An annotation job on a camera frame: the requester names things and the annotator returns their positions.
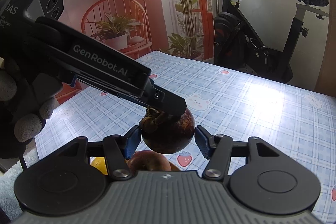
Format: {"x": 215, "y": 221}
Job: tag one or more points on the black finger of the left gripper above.
{"x": 164, "y": 100}

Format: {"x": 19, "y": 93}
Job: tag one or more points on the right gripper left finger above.
{"x": 118, "y": 149}

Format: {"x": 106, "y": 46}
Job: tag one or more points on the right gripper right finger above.
{"x": 217, "y": 149}

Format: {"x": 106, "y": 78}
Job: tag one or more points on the yellow lemon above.
{"x": 99, "y": 163}

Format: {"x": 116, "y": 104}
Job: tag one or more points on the red apple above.
{"x": 148, "y": 161}

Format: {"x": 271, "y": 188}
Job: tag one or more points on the dark purple mangosteen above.
{"x": 165, "y": 133}

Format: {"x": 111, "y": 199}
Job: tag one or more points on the grey gloved left hand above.
{"x": 25, "y": 107}

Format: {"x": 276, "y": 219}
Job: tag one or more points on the black exercise bike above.
{"x": 271, "y": 19}

